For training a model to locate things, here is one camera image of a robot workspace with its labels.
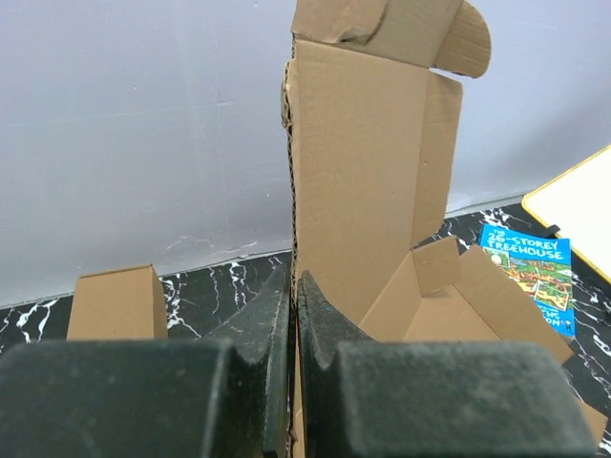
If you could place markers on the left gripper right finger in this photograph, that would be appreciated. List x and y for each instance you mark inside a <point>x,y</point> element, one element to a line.
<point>363,398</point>

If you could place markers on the blue Treehouse book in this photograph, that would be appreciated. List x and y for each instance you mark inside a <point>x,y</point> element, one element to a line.
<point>541,267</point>

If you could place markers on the cardboard box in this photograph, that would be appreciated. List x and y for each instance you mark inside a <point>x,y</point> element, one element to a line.
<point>371,104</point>
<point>125,304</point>

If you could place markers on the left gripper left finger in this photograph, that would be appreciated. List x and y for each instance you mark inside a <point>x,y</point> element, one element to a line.
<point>224,395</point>

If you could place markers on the white board yellow frame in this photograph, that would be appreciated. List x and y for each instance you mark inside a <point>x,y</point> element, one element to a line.
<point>577,202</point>

